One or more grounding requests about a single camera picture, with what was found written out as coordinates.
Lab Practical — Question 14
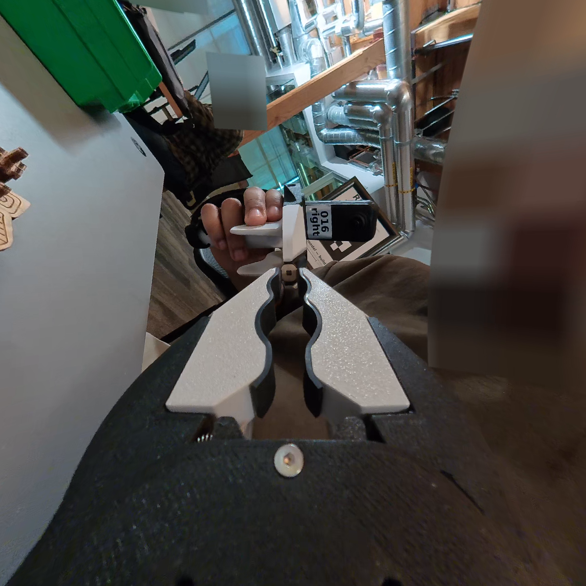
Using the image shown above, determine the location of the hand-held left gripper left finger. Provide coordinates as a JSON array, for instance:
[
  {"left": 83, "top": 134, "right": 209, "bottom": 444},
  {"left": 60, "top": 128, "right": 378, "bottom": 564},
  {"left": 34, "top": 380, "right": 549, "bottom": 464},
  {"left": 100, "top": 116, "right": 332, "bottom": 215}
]
[{"left": 165, "top": 267, "right": 282, "bottom": 418}]

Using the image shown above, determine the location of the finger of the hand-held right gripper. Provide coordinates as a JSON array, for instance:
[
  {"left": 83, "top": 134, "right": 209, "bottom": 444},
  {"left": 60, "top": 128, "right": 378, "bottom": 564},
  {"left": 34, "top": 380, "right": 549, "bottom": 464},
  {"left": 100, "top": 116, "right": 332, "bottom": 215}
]
[
  {"left": 229, "top": 204, "right": 307, "bottom": 252},
  {"left": 237, "top": 250, "right": 306, "bottom": 277}
]

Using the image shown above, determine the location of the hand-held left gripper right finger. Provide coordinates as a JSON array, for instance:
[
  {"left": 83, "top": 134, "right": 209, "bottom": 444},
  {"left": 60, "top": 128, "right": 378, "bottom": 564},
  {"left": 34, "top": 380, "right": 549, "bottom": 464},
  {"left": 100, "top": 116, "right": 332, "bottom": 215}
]
[{"left": 299, "top": 267, "right": 411, "bottom": 419}]

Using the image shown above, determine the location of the wooden figure model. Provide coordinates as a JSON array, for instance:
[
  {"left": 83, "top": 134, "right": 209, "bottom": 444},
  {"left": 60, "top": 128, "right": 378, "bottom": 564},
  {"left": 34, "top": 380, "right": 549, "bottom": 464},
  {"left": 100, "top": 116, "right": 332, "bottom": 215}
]
[{"left": 0, "top": 147, "right": 32, "bottom": 251}]

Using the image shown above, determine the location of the person's right hand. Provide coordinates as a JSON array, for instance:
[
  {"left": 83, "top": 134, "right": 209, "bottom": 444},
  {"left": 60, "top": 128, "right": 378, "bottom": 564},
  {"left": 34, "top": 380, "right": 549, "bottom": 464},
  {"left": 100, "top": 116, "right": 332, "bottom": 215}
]
[{"left": 201, "top": 187, "right": 284, "bottom": 262}]

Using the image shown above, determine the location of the framed marker sign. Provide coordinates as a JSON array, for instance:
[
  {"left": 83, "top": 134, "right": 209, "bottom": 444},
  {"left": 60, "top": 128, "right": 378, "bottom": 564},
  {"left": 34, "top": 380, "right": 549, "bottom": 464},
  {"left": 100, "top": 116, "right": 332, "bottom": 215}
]
[{"left": 306, "top": 176, "right": 406, "bottom": 272}]

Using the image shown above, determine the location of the black mesh chair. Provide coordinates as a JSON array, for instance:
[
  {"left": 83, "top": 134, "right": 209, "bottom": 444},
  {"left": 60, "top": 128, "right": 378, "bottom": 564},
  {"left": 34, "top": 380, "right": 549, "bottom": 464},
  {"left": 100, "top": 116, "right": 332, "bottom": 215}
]
[{"left": 192, "top": 245, "right": 240, "bottom": 294}]

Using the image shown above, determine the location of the silver pipe cluster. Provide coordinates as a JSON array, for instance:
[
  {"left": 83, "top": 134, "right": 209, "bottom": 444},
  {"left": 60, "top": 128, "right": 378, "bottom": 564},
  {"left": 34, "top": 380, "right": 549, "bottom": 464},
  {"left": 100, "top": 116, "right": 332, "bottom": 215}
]
[{"left": 233, "top": 0, "right": 461, "bottom": 239}]

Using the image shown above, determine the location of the green plastic bin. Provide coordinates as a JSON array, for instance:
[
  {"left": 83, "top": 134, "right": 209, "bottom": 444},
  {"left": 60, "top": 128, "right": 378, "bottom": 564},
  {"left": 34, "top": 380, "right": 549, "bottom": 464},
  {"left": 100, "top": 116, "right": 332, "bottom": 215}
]
[{"left": 0, "top": 0, "right": 163, "bottom": 113}]

